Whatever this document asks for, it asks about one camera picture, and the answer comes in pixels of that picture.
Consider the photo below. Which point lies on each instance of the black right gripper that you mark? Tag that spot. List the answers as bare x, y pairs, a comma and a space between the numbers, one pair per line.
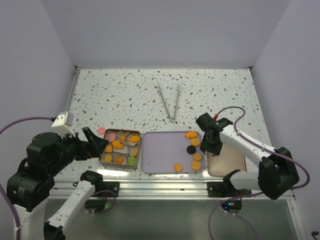
215, 150

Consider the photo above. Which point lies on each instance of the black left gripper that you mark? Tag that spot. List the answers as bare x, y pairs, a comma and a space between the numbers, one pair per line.
99, 143

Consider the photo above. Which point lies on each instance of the orange flower cookie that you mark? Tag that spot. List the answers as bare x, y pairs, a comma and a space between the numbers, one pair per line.
109, 148
197, 156

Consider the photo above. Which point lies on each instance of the orange rosette cookie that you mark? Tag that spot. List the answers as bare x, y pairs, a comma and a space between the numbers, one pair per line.
120, 160

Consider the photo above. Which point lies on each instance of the rose gold tin lid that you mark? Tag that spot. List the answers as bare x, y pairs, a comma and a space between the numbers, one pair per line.
227, 161

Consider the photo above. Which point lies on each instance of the orange swirl cookie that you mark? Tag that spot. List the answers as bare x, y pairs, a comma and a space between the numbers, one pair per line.
123, 138

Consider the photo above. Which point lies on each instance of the green round cookie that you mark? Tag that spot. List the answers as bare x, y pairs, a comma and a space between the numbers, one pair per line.
132, 161

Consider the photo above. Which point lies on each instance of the orange round patterned cookie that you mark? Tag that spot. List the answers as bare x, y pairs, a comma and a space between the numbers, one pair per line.
135, 152

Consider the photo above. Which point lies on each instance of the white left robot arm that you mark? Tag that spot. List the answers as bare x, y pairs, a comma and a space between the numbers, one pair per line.
28, 189

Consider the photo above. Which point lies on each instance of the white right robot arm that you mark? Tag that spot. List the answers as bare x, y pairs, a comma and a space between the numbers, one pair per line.
276, 172

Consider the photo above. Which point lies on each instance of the orange round cookie upper right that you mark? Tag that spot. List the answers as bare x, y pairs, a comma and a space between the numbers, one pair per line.
195, 142

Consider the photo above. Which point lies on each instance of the black round cookie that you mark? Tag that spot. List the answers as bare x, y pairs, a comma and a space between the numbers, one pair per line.
191, 149

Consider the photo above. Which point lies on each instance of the orange cookie top right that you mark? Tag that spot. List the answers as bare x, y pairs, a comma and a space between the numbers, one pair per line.
191, 135

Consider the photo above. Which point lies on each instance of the brown cookie tin with liners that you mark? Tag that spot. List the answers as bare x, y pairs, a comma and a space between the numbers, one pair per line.
123, 149

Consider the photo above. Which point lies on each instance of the orange waffle cookie bottom right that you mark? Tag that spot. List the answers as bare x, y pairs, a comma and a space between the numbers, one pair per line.
196, 165

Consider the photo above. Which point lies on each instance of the orange round cookie bottom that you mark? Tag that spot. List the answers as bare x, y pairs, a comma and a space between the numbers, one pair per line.
178, 167

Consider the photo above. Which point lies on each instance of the lilac plastic tray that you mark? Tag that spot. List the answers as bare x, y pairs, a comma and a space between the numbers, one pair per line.
161, 150

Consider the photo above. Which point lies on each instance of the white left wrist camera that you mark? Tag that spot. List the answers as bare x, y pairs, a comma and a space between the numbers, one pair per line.
62, 124

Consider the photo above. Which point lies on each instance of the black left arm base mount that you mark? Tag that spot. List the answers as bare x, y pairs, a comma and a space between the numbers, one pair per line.
113, 186

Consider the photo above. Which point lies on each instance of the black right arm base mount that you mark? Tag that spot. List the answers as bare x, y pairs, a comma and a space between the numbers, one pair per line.
220, 189

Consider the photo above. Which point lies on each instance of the aluminium mounting rail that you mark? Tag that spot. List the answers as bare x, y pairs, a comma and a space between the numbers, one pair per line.
154, 190

